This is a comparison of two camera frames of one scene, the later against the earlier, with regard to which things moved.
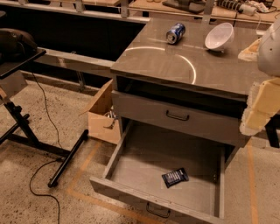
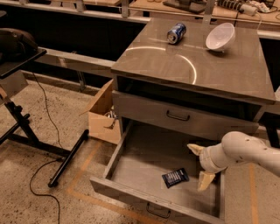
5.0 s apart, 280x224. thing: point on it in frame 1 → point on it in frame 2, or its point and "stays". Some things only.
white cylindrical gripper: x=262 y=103 → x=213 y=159
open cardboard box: x=102 y=122 stays
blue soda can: x=175 y=33 stays
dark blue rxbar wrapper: x=175 y=178 stays
